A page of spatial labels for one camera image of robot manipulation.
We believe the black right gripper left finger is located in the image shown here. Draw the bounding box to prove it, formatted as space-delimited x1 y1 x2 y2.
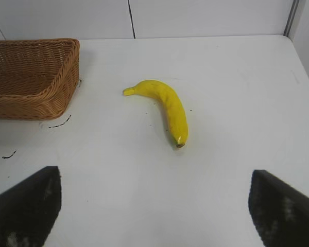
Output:
0 166 62 247

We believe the grey metal frame post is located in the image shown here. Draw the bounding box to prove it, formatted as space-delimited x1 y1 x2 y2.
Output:
283 0 302 37

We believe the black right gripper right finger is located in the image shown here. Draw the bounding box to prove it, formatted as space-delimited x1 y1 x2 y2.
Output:
248 169 309 247

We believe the brown woven wicker basket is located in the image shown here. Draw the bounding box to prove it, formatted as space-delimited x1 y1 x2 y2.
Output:
0 38 81 121

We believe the yellow banana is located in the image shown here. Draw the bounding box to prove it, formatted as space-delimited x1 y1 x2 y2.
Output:
122 80 189 149

